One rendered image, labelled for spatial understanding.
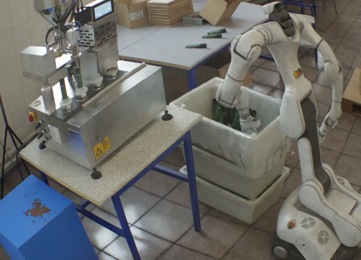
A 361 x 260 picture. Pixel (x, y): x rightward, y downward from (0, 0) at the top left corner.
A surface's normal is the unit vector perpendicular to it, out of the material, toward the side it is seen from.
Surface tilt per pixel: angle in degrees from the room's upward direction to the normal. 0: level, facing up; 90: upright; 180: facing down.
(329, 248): 38
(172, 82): 64
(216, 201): 96
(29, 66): 90
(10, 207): 0
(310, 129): 76
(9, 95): 90
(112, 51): 90
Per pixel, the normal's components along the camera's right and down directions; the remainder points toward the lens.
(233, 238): -0.11, -0.84
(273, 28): -0.37, 0.38
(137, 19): 0.53, 0.40
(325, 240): 0.36, -0.47
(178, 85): -0.61, 0.07
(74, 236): 0.81, 0.24
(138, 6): 0.54, 0.63
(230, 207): -0.68, 0.54
